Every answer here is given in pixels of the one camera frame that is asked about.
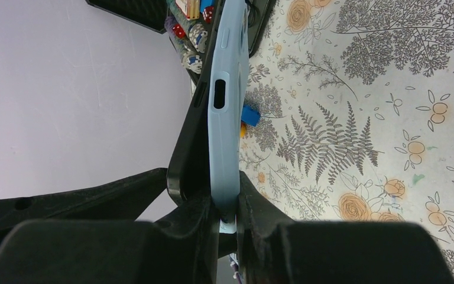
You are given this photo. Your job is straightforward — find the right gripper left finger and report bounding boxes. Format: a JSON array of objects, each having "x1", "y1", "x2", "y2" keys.
[{"x1": 0, "y1": 168, "x2": 219, "y2": 283}]

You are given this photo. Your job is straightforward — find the red die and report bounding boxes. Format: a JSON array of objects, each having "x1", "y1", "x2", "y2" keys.
[{"x1": 172, "y1": 24, "x2": 187, "y2": 38}]

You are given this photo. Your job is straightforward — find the black poker chip case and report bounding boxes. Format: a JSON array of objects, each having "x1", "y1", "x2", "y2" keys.
[{"x1": 86, "y1": 0, "x2": 278, "y2": 85}]

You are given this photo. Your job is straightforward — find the black phone from blue case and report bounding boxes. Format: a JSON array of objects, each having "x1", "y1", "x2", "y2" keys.
[{"x1": 167, "y1": 1, "x2": 225, "y2": 205}]

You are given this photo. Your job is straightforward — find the floral table mat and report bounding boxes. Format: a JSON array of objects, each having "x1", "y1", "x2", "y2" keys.
[{"x1": 240, "y1": 1, "x2": 454, "y2": 277}]

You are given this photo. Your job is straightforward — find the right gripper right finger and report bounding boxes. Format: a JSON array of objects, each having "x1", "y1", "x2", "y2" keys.
[{"x1": 237, "y1": 173, "x2": 454, "y2": 283}]

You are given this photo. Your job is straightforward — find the light blue phone case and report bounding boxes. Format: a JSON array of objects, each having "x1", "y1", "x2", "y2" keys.
[{"x1": 207, "y1": 1, "x2": 248, "y2": 234}]

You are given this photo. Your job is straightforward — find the red toy brick car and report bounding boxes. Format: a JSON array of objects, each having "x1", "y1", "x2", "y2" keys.
[{"x1": 240, "y1": 105, "x2": 261, "y2": 138}]

